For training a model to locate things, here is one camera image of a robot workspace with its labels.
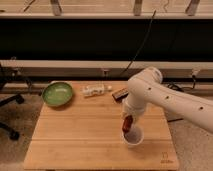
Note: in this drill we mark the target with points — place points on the red pepper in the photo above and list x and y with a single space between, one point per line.
127 124

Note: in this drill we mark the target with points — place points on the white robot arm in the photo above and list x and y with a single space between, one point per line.
146 87

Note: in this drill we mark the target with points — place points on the white ceramic cup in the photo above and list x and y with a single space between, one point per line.
134 137

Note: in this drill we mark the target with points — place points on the clear plastic bottle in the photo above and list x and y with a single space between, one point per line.
95 90

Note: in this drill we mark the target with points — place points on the dark brown block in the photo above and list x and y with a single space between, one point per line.
120 94

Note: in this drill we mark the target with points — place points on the green bowl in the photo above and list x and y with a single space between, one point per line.
57 94

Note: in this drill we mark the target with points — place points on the wooden board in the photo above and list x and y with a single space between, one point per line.
86 134

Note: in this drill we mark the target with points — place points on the black office chair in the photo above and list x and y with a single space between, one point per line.
6 121

